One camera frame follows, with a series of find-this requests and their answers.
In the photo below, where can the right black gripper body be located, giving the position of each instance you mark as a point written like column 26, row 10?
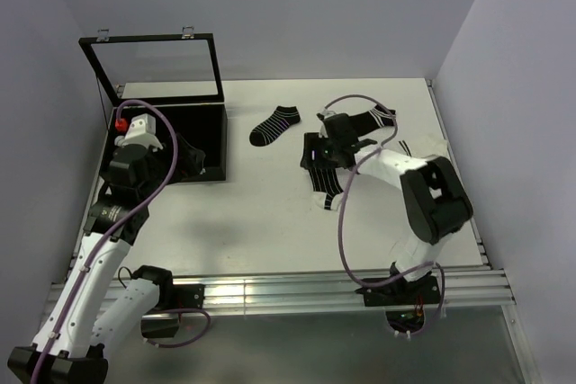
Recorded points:
column 324, row 151

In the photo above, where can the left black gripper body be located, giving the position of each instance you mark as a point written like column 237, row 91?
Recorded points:
column 159, row 161

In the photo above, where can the black white-striped sock white toe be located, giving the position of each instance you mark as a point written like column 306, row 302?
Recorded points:
column 330, row 186

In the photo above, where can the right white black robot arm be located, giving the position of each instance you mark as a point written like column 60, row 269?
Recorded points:
column 434, row 198

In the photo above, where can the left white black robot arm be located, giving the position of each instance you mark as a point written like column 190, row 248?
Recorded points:
column 77, row 339

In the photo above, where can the black display case base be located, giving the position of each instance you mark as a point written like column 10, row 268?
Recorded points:
column 204, row 127

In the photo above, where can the black sock with purple stripes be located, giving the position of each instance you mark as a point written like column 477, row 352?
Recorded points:
column 269, row 130

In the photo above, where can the black glass-panel case lid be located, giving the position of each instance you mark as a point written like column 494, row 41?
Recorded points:
column 160, row 69

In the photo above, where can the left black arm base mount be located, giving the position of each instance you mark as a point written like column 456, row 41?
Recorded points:
column 166, row 320

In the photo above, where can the aluminium front frame rail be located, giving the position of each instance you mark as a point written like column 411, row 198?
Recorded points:
column 315, row 328

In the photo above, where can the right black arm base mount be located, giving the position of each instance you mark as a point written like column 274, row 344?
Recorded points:
column 409, row 307

